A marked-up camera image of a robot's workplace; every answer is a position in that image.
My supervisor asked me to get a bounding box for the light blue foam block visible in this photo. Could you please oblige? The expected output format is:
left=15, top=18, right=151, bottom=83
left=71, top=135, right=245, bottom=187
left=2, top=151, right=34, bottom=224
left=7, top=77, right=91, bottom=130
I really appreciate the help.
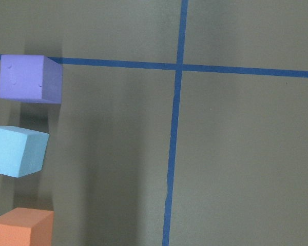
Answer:
left=0, top=126, right=49, bottom=178

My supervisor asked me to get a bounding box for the purple foam block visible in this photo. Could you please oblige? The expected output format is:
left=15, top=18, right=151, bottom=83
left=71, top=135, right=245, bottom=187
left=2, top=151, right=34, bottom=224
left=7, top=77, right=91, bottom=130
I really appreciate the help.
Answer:
left=0, top=54, right=63, bottom=104

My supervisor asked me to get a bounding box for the orange foam block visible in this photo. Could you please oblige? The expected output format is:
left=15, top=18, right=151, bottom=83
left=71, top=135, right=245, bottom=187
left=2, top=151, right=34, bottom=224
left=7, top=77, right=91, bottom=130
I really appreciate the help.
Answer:
left=0, top=208, right=54, bottom=245

